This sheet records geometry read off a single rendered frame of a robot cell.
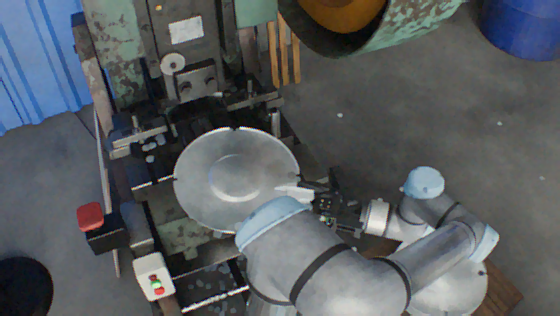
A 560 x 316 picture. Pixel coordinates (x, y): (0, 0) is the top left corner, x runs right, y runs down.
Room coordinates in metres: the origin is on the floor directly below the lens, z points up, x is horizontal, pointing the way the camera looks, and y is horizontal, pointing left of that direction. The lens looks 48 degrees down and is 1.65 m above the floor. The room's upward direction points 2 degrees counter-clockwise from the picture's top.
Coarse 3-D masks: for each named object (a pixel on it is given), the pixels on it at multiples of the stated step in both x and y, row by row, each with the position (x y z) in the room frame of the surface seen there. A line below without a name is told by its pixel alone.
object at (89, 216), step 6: (84, 204) 0.67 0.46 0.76; (90, 204) 0.67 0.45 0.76; (96, 204) 0.67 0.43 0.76; (78, 210) 0.65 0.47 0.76; (84, 210) 0.65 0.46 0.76; (90, 210) 0.65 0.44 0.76; (96, 210) 0.65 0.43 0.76; (78, 216) 0.64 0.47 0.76; (84, 216) 0.64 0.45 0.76; (90, 216) 0.63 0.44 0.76; (96, 216) 0.63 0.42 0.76; (102, 216) 0.64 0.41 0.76; (78, 222) 0.62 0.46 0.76; (84, 222) 0.62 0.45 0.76; (90, 222) 0.62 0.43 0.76; (96, 222) 0.62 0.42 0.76; (102, 222) 0.62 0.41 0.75; (84, 228) 0.60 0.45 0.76; (90, 228) 0.61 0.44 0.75
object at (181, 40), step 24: (168, 0) 0.89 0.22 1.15; (192, 0) 0.91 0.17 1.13; (168, 24) 0.89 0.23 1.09; (192, 24) 0.91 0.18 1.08; (216, 24) 0.93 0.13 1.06; (168, 48) 0.88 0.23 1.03; (192, 48) 0.90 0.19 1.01; (216, 48) 0.92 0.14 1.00; (168, 72) 0.87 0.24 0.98; (192, 72) 0.87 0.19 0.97; (216, 72) 0.89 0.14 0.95; (168, 96) 0.88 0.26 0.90; (192, 96) 0.87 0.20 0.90
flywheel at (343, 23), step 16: (304, 0) 1.12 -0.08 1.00; (320, 0) 1.05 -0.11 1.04; (336, 0) 1.01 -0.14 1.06; (352, 0) 0.93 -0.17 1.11; (368, 0) 0.85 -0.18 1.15; (384, 0) 0.80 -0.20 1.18; (320, 16) 1.04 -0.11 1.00; (336, 16) 0.96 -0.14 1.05; (352, 16) 0.90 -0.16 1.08; (368, 16) 0.85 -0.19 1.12
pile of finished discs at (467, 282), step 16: (448, 272) 0.66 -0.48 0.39; (464, 272) 0.66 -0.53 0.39; (480, 272) 0.66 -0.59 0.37; (432, 288) 0.61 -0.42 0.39; (448, 288) 0.61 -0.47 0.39; (464, 288) 0.60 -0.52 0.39; (480, 288) 0.60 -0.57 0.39; (416, 304) 0.57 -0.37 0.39; (432, 304) 0.56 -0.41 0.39; (448, 304) 0.56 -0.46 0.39; (464, 304) 0.55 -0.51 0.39
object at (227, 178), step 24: (192, 144) 0.81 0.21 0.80; (216, 144) 0.82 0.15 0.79; (240, 144) 0.82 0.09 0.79; (264, 144) 0.82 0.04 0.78; (192, 168) 0.74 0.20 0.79; (216, 168) 0.74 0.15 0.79; (240, 168) 0.74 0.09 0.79; (264, 168) 0.75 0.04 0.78; (288, 168) 0.75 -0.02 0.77; (192, 192) 0.68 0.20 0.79; (216, 192) 0.68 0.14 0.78; (240, 192) 0.68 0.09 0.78; (264, 192) 0.68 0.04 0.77; (192, 216) 0.62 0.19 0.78; (216, 216) 0.62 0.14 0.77; (240, 216) 0.62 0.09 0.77
